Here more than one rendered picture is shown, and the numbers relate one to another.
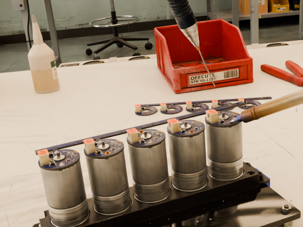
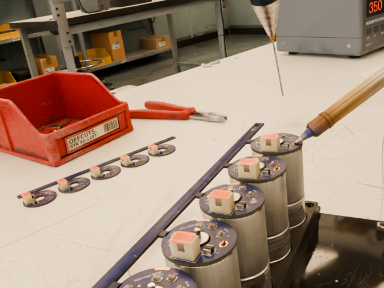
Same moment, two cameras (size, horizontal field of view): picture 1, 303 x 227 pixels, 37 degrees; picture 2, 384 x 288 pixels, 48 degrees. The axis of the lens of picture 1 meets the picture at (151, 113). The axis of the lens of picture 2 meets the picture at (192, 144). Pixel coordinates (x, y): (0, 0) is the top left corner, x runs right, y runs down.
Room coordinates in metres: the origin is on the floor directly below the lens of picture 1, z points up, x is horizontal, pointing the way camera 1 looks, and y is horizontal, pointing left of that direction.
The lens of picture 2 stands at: (0.16, 0.11, 0.89)
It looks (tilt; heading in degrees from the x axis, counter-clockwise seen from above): 21 degrees down; 319
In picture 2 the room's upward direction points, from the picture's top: 8 degrees counter-clockwise
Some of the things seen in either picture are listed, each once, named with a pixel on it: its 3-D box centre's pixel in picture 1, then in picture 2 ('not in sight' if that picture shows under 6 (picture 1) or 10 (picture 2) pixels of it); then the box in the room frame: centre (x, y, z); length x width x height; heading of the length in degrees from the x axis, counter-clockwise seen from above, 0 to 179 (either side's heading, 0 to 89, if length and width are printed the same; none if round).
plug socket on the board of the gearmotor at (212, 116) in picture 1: (213, 115); (270, 142); (0.28, -0.04, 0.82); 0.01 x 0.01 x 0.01; 19
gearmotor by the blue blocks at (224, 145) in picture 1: (224, 150); (279, 187); (0.28, -0.05, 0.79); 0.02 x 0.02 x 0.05
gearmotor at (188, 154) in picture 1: (188, 160); (260, 216); (0.27, -0.02, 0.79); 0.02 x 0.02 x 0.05
